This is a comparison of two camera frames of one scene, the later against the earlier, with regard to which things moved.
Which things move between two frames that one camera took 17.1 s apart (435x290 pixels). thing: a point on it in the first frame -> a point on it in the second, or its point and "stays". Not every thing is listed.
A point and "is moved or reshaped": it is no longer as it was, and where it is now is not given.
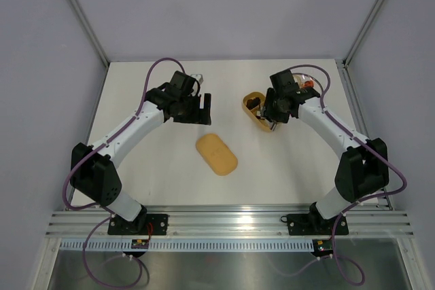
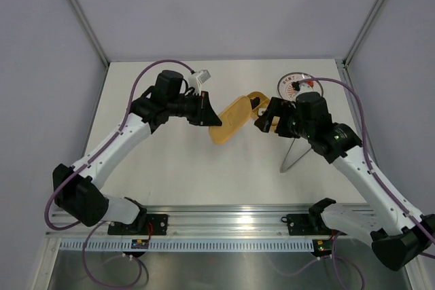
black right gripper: [270, 96] -> [279, 107]
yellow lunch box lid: [216, 154] -> [232, 118]
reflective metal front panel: [369, 268] stays
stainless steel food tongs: [272, 123] is moved or reshaped
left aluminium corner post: [79, 12] stays
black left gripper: [200, 116] stays
